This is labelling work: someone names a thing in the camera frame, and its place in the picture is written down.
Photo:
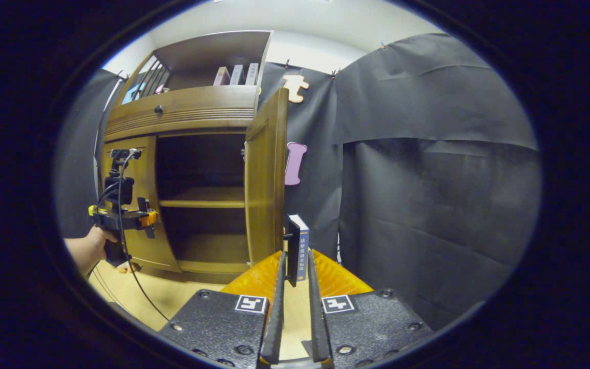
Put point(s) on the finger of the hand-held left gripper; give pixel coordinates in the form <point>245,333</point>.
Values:
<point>149,219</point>

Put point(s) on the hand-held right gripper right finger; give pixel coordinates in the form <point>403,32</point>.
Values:
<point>315,318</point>

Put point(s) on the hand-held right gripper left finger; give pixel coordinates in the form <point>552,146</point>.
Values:
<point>277,318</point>

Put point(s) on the wooden cabinet door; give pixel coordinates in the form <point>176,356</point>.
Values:
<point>264,179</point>
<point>141,174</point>

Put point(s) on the wooden double-door shoe cabinet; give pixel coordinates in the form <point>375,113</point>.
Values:
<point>182,107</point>

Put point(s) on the wooden inner cabinet shelf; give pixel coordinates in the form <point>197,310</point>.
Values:
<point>203,197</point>

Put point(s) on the wooden cabinet drawer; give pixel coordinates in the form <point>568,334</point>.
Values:
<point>197,107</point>

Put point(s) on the pale grey book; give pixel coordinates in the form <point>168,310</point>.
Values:
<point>236,75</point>

